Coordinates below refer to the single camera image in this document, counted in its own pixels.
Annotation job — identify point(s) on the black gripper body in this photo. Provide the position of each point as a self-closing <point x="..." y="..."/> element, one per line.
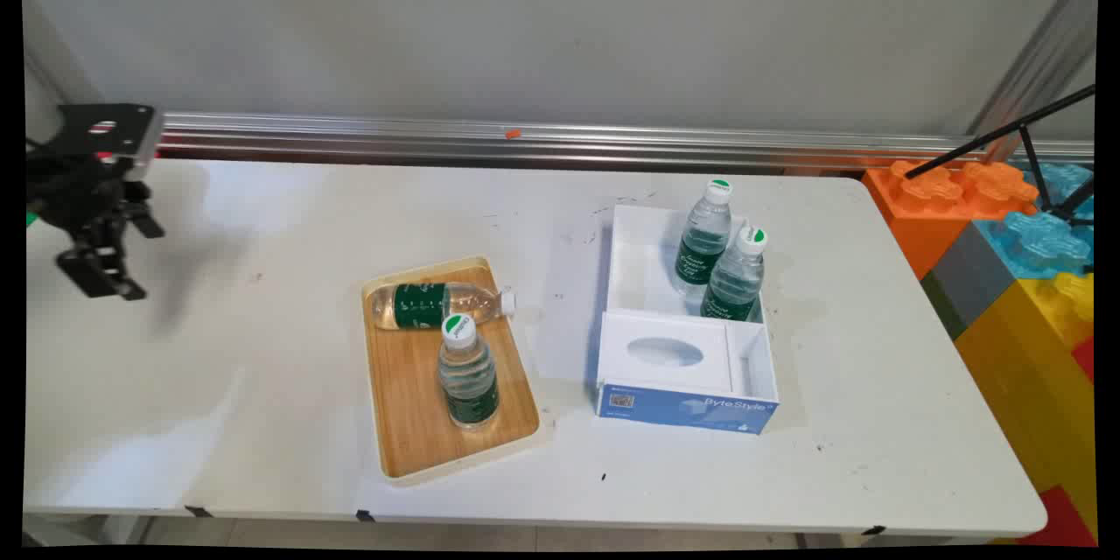
<point x="74" y="188"/>

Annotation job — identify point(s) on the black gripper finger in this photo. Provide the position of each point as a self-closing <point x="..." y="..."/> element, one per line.
<point x="101" y="271"/>
<point x="142" y="214"/>

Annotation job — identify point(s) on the clear water bottle green label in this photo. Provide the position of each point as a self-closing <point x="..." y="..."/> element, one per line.
<point x="470" y="385"/>
<point x="733" y="284"/>
<point x="703" y="245"/>

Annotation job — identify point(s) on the green building block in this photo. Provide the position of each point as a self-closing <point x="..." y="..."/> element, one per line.
<point x="31" y="218"/>

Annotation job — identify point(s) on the water bottle with amber liquid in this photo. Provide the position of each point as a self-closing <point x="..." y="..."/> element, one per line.
<point x="424" y="304"/>

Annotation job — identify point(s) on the wooden tray with cream rim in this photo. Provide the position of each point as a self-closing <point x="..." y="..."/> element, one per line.
<point x="411" y="402"/>

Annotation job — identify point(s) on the white box with blue side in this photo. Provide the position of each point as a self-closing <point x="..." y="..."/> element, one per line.
<point x="647" y="267"/>

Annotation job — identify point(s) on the white insert with oval hole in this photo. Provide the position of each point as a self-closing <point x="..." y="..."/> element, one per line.
<point x="665" y="354"/>

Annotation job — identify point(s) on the orange giant building block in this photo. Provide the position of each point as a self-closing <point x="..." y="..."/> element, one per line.
<point x="919" y="210"/>

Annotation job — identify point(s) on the grey giant building block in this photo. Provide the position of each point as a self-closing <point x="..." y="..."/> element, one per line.
<point x="971" y="280"/>

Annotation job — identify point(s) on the black tripod stand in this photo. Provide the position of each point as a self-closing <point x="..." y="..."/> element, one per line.
<point x="1037" y="162"/>

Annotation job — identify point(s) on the light blue giant building block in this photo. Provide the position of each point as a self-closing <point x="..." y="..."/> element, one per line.
<point x="1041" y="241"/>

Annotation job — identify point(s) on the yellow giant building block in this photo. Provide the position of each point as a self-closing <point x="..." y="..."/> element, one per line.
<point x="1032" y="376"/>

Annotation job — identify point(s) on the red giant building block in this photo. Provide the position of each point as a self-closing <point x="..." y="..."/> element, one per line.
<point x="1063" y="521"/>

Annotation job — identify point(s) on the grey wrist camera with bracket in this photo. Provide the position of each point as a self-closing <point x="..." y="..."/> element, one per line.
<point x="109" y="129"/>

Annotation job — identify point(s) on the aluminium rail along table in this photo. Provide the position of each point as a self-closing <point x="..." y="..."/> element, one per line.
<point x="612" y="143"/>

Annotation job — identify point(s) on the aluminium frame post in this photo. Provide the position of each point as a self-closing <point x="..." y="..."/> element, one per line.
<point x="1041" y="61"/>

